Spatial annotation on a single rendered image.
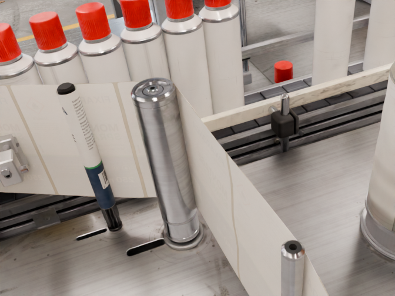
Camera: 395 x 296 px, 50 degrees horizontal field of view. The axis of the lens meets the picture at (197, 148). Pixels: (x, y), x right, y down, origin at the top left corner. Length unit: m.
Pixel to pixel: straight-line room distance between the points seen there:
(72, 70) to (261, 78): 0.42
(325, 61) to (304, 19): 0.44
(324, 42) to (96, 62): 0.31
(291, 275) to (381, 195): 0.21
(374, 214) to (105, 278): 0.28
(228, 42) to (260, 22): 0.52
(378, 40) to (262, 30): 0.39
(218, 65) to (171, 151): 0.22
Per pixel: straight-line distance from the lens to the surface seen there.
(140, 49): 0.53
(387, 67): 0.70
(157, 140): 0.37
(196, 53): 0.54
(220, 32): 0.55
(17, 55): 0.53
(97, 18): 0.51
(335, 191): 0.52
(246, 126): 0.62
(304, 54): 0.92
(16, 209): 0.60
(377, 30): 0.70
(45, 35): 0.52
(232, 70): 0.58
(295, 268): 0.23
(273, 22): 1.07
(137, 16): 0.52
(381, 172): 0.41
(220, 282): 0.44
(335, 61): 0.65
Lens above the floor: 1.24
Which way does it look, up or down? 38 degrees down
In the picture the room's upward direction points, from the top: 9 degrees counter-clockwise
